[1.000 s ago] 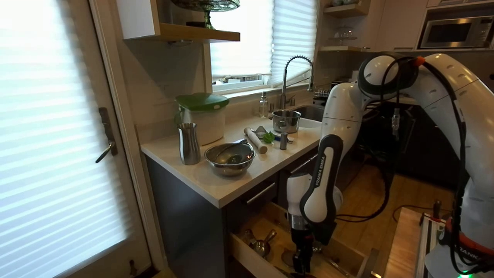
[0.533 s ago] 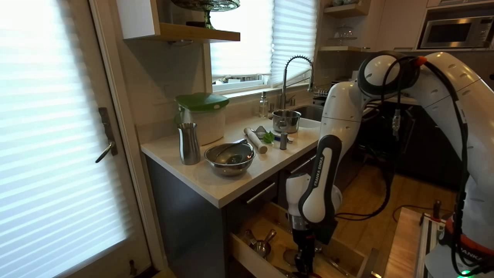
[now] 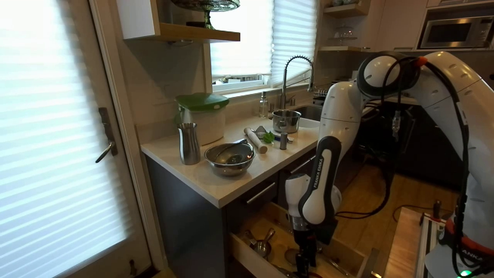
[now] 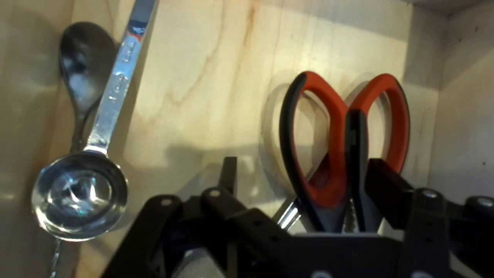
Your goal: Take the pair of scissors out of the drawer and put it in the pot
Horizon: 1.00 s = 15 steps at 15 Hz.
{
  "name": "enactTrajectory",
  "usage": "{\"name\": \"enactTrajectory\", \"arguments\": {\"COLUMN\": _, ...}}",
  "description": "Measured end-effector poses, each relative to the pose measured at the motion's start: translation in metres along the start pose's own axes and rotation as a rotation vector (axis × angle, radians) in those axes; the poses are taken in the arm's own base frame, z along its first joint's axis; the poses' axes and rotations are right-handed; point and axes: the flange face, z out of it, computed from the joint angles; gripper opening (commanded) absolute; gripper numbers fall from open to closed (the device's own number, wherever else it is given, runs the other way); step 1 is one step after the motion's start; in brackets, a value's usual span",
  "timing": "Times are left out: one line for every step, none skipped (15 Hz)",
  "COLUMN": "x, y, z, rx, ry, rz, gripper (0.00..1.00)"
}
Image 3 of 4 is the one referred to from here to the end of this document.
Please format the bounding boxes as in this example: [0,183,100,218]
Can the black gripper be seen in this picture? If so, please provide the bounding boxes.
[294,229,319,278]

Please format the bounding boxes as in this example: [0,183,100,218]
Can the open wooden drawer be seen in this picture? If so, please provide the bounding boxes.
[228,201,382,278]

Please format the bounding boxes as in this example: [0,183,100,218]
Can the stainless steel pot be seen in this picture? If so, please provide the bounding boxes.
[269,109,303,137]

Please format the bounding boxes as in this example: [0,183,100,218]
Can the metal measuring cups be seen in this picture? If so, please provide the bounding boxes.
[248,228,277,260]

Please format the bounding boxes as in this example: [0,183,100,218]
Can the wooden platform board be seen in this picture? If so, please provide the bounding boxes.
[382,206,424,278]

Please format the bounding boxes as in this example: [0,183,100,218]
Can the dark base cabinet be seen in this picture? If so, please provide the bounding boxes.
[144,146,331,278]

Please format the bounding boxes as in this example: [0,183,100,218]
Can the stainless steel bowl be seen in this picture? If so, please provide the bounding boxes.
[205,141,256,178]

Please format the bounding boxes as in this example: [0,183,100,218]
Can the green scrubber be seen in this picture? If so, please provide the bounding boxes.
[254,126,277,146]

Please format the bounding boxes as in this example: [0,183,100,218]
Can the clear soap bottle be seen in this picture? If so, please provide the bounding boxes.
[257,92,271,120]

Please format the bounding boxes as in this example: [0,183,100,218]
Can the dark background cabinet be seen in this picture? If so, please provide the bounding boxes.
[353,101,459,191]

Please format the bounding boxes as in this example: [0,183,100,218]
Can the stainless steel pitcher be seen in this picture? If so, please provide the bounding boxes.
[174,107,203,167]

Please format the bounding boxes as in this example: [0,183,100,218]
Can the white bin with green lid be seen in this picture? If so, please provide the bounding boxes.
[174,92,231,147]

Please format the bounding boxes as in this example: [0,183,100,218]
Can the tall chrome arc faucet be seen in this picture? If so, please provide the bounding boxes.
[280,55,316,112]

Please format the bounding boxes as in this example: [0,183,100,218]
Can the kitchen window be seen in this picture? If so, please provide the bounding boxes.
[208,0,319,96]

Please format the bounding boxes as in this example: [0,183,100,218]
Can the steel microwave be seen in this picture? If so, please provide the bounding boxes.
[416,15,494,53]

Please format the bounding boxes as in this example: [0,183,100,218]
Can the glass cake stand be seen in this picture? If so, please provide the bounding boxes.
[169,0,242,28]

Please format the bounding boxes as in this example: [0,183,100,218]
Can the door with white blinds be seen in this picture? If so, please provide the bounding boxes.
[0,0,168,278]

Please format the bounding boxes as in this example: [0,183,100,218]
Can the white upper cabinet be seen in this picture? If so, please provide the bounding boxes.
[114,0,161,42]

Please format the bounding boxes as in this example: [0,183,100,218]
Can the short steel drawer handle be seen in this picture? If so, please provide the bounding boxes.
[243,181,277,208]

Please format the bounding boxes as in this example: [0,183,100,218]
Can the long steel cabinet handle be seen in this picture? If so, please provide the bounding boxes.
[286,154,317,178]

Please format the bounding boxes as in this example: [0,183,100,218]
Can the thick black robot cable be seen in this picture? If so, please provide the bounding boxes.
[336,53,476,277]

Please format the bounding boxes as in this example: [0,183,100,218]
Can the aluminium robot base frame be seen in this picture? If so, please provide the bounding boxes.
[415,206,494,278]

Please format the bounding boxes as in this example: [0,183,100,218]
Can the wall shelves with glasses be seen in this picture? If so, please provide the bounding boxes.
[317,0,373,55]

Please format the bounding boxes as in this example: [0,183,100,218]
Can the dark door handle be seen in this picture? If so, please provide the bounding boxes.
[93,107,118,166]

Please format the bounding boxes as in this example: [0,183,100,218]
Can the wooden wall shelf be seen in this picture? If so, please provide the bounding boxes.
[152,22,242,45]

